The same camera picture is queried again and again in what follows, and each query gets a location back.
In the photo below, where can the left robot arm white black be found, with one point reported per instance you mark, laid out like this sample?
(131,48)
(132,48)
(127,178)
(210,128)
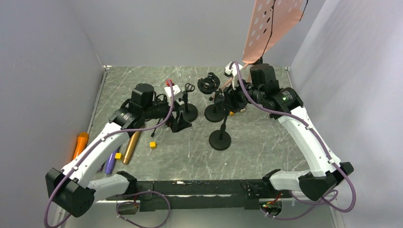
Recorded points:
(72,187)

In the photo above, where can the purple microphone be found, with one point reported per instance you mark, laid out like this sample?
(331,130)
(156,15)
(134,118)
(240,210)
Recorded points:
(110,162)

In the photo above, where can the colourful toy block car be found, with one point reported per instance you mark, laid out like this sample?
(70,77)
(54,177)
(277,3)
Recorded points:
(231,113)

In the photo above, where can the orange microphone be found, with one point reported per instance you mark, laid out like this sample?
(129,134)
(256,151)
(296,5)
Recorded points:
(82,141)

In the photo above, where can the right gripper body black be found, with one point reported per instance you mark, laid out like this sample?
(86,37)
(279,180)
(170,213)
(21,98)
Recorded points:
(239,95)

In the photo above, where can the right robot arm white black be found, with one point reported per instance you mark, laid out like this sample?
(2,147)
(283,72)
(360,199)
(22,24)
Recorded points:
(326,170)

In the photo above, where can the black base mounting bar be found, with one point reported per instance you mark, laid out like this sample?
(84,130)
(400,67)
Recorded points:
(203,194)

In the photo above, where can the gold microphone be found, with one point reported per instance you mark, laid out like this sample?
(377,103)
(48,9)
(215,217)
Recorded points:
(131,147)

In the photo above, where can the pink music stand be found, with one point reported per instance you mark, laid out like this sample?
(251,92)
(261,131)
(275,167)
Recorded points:
(270,21)

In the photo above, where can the black round base mic stand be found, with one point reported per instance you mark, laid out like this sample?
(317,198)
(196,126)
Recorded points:
(190,112)

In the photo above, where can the yellow cube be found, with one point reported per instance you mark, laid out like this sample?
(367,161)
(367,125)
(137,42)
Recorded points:
(118,156)
(153,145)

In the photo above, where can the black shock mount desk stand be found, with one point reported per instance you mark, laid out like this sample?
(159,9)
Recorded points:
(209,86)

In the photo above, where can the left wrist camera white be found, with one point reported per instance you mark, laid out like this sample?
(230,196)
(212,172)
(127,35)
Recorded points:
(172,91)

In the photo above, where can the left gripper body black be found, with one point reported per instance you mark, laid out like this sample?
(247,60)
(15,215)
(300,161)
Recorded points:
(171,117)

